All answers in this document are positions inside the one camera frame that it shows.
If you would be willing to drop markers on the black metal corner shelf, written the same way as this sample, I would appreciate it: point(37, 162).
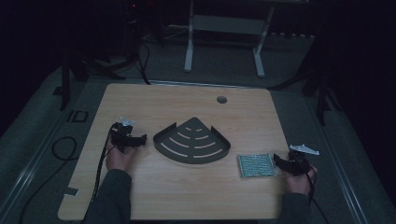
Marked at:
point(191, 145)

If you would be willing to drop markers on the person's left hand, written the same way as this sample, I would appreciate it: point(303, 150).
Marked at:
point(118, 160)

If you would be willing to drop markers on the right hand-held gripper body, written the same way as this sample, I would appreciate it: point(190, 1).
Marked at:
point(299, 161)

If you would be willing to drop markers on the white metal stand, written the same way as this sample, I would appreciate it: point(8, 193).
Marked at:
point(224, 34)

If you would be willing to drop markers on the black tripod stand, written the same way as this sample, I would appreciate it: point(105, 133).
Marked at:
point(320, 90)
point(74, 74)

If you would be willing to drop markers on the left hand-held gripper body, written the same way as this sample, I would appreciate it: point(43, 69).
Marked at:
point(122, 134)

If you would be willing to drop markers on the person's right hand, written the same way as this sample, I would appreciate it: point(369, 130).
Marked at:
point(300, 184)

